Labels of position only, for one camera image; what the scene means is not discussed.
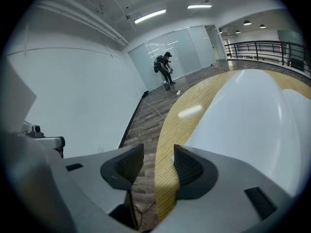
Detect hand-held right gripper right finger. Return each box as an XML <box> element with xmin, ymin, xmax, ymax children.
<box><xmin>155</xmin><ymin>144</ymin><xmax>293</xmax><ymax>233</ymax></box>

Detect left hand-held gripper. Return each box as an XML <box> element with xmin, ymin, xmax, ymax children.
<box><xmin>21</xmin><ymin>123</ymin><xmax>66</xmax><ymax>152</ymax></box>

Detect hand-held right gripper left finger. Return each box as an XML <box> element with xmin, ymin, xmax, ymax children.
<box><xmin>58</xmin><ymin>143</ymin><xmax>145</xmax><ymax>215</ymax></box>

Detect round wooden table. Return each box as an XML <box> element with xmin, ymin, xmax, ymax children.
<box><xmin>154</xmin><ymin>69</ymin><xmax>311</xmax><ymax>222</ymax></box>

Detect white ceiling pipes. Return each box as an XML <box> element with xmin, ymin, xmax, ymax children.
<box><xmin>36</xmin><ymin>0</ymin><xmax>130</xmax><ymax>46</ymax></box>

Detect black metal railing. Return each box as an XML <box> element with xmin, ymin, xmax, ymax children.
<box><xmin>224</xmin><ymin>40</ymin><xmax>311</xmax><ymax>78</ymax></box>

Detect glass door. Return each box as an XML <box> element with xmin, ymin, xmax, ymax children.
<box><xmin>205</xmin><ymin>25</ymin><xmax>227</xmax><ymax>66</ymax></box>

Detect frosted glass partition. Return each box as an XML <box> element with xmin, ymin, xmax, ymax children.
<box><xmin>127</xmin><ymin>25</ymin><xmax>207</xmax><ymax>92</ymax></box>

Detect long ceiling light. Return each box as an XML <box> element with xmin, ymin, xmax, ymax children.
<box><xmin>187</xmin><ymin>4</ymin><xmax>213</xmax><ymax>10</ymax></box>
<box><xmin>134</xmin><ymin>8</ymin><xmax>167</xmax><ymax>25</ymax></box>

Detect white power cable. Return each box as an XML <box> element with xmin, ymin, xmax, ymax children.
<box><xmin>140</xmin><ymin>98</ymin><xmax>167</xmax><ymax>121</ymax></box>

